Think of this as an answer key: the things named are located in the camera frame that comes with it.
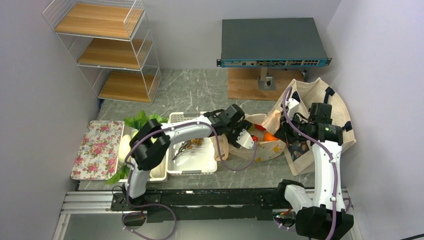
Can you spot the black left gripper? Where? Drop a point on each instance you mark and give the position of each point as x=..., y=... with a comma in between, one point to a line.
x=242, y=124

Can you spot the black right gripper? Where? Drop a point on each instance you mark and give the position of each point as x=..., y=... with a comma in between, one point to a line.
x=284, y=133

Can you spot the beige canvas tote bag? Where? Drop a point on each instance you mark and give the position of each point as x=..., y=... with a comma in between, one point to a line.
x=299, y=156

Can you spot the orange fruit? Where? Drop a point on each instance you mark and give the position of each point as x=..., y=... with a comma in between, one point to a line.
x=268, y=137

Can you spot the orange plastic grocery bag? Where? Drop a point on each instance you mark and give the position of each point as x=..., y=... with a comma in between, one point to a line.
x=265, y=150

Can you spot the brown longan fruit branch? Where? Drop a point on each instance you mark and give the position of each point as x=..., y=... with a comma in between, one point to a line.
x=187, y=145

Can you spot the large white daikon radish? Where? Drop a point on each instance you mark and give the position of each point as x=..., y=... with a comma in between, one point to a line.
x=138, y=121

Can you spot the red pepper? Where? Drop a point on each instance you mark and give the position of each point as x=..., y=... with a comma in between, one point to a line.
x=259, y=127

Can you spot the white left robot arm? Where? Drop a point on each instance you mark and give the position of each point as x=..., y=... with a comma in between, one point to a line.
x=150, y=145

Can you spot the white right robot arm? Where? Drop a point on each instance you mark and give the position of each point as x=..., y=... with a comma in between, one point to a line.
x=325, y=216

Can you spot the right white plastic basket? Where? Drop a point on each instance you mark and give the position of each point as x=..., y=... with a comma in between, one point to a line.
x=200, y=158

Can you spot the white plastic basket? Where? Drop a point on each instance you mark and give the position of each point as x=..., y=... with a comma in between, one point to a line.
x=157, y=174
x=200, y=158

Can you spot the wooden board with metal stand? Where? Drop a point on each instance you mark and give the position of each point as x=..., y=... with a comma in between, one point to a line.
x=245, y=83

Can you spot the left white plastic basket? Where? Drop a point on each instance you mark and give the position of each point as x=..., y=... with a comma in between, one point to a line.
x=157, y=174

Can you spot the floral pattern tray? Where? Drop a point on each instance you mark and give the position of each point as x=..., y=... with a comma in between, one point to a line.
x=97, y=157

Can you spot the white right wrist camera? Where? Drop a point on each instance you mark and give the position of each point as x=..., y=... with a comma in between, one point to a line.
x=291, y=107

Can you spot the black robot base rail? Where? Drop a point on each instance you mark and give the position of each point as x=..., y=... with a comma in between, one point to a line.
x=194, y=204

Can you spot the dark grey network switch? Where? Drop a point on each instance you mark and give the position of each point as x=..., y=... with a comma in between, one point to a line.
x=271, y=42

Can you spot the white wire wooden shelf rack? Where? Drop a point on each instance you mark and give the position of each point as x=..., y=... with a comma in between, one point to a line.
x=111, y=42

